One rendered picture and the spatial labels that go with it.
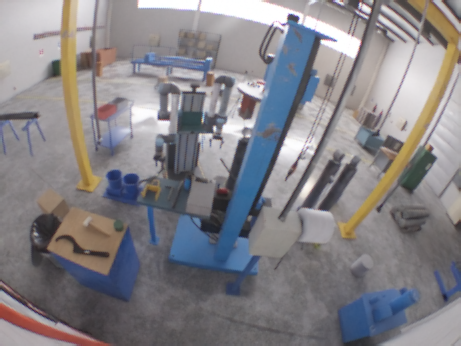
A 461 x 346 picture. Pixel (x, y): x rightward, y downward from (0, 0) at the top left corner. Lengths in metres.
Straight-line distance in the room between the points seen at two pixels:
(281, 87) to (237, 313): 2.51
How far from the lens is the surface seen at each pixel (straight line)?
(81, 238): 2.16
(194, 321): 2.68
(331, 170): 2.99
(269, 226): 1.44
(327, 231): 1.61
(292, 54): 1.35
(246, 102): 2.04
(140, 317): 2.71
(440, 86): 3.65
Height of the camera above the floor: 2.64
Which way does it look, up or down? 38 degrees down
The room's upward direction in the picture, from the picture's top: 16 degrees clockwise
